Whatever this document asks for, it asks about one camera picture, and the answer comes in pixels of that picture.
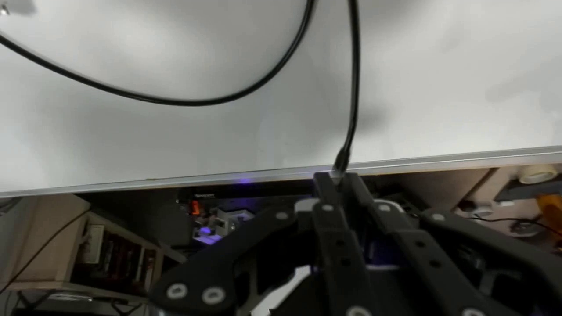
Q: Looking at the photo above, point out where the wooden shelf unit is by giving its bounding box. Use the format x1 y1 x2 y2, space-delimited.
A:
0 195 186 306

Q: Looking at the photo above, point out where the white board mat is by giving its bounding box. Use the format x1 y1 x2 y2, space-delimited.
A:
0 0 562 199

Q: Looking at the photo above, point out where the black charger cable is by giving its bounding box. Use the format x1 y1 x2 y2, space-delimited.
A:
0 0 362 176

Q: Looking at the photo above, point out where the white tape roll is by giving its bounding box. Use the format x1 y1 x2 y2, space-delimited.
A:
518 165 559 186

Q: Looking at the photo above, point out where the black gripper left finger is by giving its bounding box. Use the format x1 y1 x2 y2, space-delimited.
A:
148 171 380 316

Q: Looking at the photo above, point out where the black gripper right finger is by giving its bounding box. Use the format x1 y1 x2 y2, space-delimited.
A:
334 172 562 316

